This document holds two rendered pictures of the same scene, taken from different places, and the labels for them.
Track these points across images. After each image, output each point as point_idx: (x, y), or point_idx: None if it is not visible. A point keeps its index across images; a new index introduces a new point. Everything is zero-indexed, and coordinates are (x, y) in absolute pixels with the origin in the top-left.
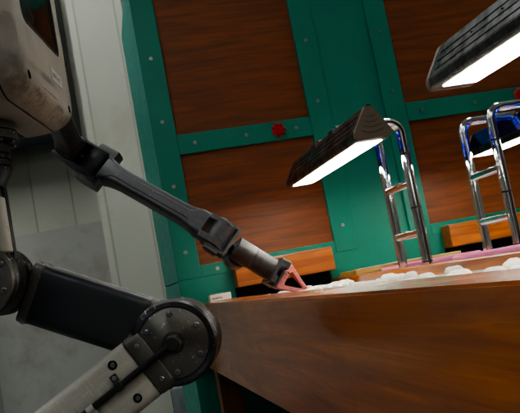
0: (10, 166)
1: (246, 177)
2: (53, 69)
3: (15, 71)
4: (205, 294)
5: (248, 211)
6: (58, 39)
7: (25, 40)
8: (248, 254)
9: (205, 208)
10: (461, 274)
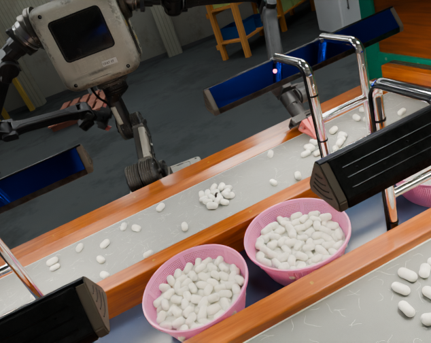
0: (114, 94)
1: None
2: (106, 59)
3: (69, 88)
4: (379, 73)
5: (410, 18)
6: (115, 33)
7: (71, 72)
8: (284, 105)
9: (383, 9)
10: (75, 248)
